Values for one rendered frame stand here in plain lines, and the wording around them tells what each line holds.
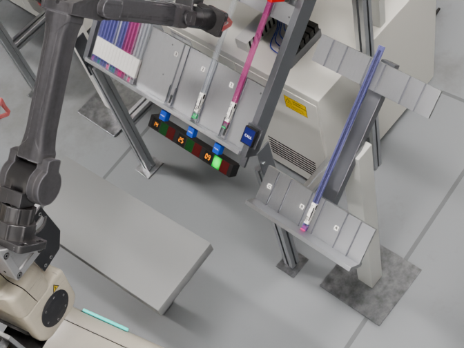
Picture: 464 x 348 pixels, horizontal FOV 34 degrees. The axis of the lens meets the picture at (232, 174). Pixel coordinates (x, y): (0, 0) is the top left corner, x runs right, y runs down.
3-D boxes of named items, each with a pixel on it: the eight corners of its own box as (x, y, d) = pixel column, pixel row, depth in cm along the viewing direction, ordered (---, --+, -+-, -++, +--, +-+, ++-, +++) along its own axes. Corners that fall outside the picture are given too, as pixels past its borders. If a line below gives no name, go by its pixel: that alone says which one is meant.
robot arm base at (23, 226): (-26, 235, 156) (19, 254, 152) (-18, 197, 155) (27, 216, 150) (3, 230, 164) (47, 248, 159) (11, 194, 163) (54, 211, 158)
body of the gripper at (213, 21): (202, 1, 208) (185, -2, 202) (230, 15, 203) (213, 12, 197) (194, 24, 210) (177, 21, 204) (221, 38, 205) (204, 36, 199)
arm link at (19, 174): (-4, 208, 156) (17, 215, 154) (6, 159, 154) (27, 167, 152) (25, 203, 164) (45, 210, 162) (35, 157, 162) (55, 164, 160)
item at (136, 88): (252, 152, 219) (237, 155, 213) (100, 61, 250) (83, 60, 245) (253, 148, 219) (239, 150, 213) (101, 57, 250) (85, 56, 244)
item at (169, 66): (248, 149, 216) (242, 150, 214) (95, 56, 248) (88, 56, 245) (271, 88, 210) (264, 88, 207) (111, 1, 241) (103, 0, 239)
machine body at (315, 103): (335, 204, 282) (317, 102, 231) (198, 121, 315) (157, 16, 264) (433, 85, 302) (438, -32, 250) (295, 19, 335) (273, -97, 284)
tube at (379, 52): (306, 230, 197) (304, 231, 196) (302, 228, 198) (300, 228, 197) (385, 47, 180) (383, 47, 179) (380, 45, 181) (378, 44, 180)
